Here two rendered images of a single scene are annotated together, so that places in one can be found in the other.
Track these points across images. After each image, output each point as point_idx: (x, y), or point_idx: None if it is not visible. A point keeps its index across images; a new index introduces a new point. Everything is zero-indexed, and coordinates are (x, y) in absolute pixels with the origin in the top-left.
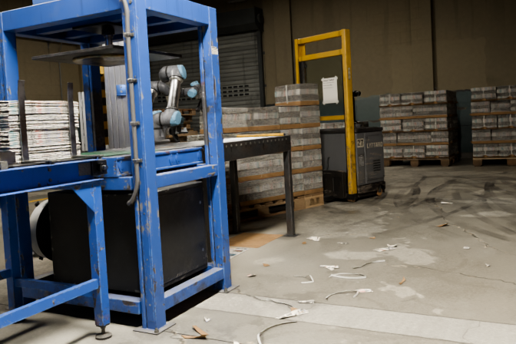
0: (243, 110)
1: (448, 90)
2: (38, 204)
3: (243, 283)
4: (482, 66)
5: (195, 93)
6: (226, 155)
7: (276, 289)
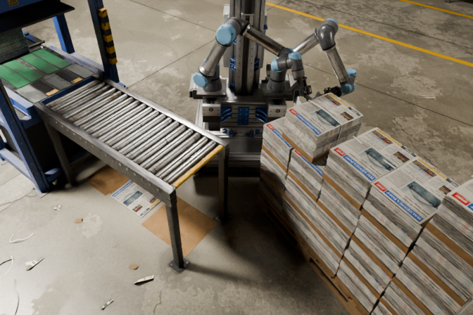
0: (312, 134)
1: None
2: None
3: (43, 200)
4: None
5: (273, 67)
6: (64, 131)
7: (15, 216)
